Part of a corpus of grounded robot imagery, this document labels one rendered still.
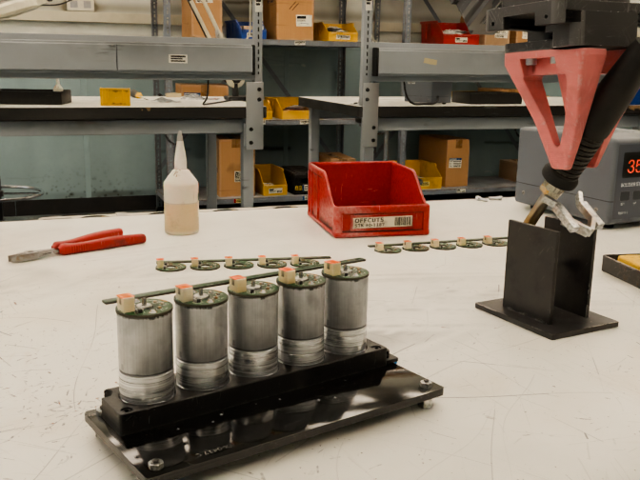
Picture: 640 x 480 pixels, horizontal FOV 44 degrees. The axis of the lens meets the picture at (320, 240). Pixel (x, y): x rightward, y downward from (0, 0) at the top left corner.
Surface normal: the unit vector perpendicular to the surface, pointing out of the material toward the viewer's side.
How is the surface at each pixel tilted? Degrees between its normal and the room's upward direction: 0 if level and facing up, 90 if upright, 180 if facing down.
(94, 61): 90
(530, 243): 90
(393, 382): 0
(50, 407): 0
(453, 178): 90
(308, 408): 0
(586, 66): 108
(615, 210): 90
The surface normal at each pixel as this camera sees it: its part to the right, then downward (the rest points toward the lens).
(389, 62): 0.34, 0.22
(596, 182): -0.90, 0.08
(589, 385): 0.02, -0.97
